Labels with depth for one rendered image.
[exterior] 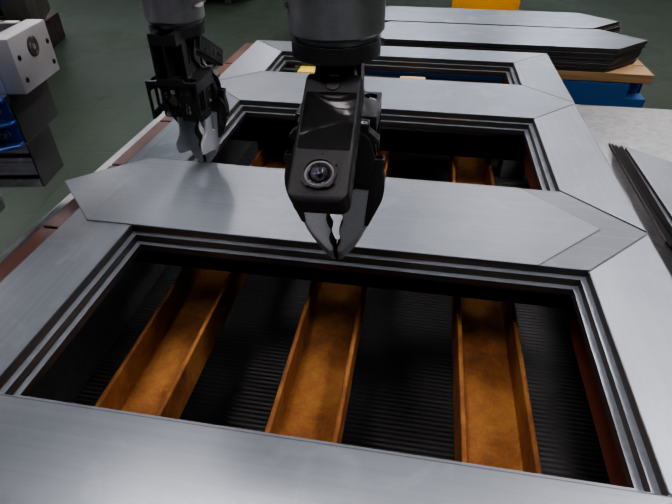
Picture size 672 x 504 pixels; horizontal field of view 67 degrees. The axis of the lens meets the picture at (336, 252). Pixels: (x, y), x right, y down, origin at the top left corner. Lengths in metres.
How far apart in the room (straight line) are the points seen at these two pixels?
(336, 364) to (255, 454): 0.29
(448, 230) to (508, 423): 0.24
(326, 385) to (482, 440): 0.20
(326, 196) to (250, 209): 0.34
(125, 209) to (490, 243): 0.48
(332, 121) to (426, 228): 0.30
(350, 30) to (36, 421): 0.40
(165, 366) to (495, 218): 0.48
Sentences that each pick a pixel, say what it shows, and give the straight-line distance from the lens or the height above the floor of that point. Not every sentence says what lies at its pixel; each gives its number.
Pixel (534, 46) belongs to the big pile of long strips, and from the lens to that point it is 1.47.
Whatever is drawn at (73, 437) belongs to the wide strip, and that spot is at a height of 0.84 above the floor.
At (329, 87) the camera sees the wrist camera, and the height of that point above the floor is 1.08.
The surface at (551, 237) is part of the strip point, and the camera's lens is 0.69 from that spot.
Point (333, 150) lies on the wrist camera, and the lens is 0.38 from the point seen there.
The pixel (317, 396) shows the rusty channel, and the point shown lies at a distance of 0.66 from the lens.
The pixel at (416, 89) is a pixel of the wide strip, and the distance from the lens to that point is 1.11.
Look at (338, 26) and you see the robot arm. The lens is 0.40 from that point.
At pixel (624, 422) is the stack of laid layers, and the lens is 0.53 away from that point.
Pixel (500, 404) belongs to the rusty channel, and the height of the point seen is 0.68.
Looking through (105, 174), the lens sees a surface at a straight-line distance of 0.84.
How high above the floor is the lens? 1.21
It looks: 37 degrees down
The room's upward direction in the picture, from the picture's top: straight up
